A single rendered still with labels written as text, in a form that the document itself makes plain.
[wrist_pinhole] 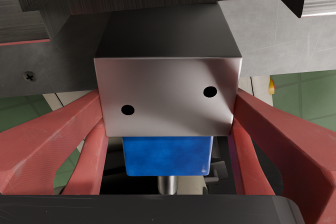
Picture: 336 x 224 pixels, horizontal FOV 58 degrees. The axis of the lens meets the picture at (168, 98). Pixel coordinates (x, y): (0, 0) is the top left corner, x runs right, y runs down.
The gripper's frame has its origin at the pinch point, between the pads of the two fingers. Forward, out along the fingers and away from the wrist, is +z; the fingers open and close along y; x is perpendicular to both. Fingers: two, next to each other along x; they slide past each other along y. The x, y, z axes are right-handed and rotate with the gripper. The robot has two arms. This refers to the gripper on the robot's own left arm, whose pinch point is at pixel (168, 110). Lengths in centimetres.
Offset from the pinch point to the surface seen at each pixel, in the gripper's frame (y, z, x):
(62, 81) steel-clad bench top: 5.9, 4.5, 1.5
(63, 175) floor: 49, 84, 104
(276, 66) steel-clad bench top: -5.9, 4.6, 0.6
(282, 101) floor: -44, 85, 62
